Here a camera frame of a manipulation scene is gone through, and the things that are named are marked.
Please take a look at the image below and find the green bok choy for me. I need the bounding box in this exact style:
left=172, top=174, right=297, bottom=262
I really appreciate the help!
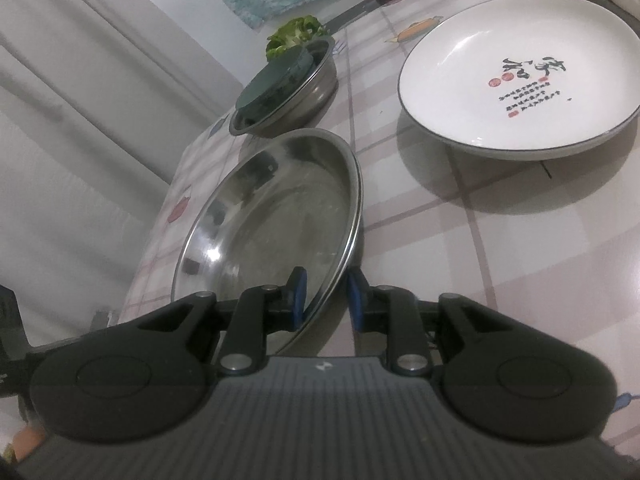
left=265, top=15, right=329, bottom=61

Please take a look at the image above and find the dark green ceramic bowl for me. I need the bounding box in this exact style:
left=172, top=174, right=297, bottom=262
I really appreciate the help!
left=236, top=45, right=315, bottom=120

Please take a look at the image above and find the stainless steel plate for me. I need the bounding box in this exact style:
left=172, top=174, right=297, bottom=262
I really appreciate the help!
left=170, top=128, right=364, bottom=357

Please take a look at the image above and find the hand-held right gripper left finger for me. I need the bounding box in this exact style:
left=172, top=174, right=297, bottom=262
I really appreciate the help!
left=120, top=266, right=307, bottom=375

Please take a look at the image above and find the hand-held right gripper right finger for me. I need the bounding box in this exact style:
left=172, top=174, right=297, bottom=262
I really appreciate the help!
left=345, top=267, right=507, bottom=376

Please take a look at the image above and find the stainless steel bowl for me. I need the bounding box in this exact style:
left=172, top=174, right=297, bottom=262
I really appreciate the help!
left=229, top=36, right=339, bottom=137

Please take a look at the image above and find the white curtain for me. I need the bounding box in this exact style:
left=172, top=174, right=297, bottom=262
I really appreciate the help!
left=0, top=0, right=247, bottom=347

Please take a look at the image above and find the low dark table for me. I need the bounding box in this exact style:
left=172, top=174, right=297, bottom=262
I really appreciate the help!
left=322, top=0, right=381, bottom=31

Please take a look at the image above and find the white printed ceramic plate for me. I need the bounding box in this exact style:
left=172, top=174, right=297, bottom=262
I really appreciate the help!
left=397, top=0, right=640, bottom=162

